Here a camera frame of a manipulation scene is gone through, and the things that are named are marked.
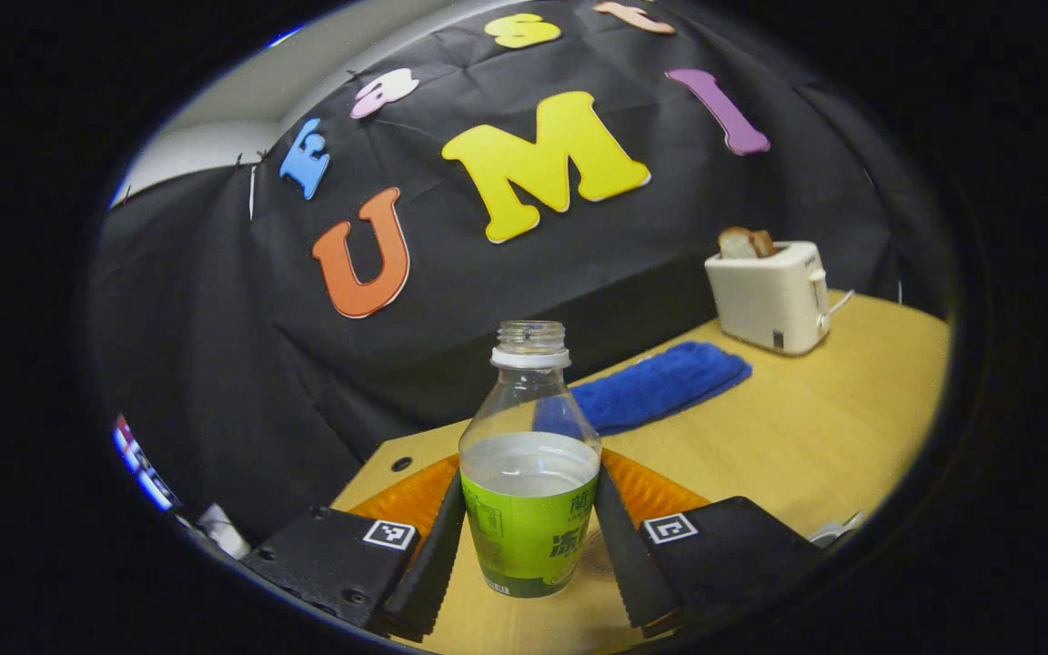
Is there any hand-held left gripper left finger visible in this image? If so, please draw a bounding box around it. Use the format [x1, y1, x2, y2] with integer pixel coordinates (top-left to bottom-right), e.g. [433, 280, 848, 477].
[240, 453, 469, 642]

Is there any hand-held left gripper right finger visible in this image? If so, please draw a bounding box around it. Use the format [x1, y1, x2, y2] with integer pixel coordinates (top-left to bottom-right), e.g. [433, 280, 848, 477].
[591, 448, 823, 640]

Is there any green label water bottle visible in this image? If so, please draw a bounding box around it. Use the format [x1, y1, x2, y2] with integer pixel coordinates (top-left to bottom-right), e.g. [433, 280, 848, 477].
[458, 320, 602, 599]

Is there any white teacup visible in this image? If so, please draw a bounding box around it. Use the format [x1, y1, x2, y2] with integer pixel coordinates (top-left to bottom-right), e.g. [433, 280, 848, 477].
[808, 511, 866, 549]

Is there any blue towel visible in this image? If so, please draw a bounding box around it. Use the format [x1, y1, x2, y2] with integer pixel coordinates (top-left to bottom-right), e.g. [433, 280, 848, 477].
[533, 341, 753, 438]

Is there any white object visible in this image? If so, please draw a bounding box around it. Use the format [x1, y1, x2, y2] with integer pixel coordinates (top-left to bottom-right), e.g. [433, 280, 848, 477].
[196, 503, 252, 560]

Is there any black backdrop cloth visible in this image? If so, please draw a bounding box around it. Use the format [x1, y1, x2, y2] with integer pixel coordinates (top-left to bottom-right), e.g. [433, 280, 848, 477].
[87, 0, 952, 547]

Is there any computer monitor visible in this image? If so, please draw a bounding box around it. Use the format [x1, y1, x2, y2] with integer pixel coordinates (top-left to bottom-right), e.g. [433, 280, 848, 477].
[113, 414, 181, 512]

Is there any white toaster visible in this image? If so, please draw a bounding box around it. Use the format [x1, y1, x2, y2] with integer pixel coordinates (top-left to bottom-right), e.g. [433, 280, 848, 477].
[704, 240, 832, 357]

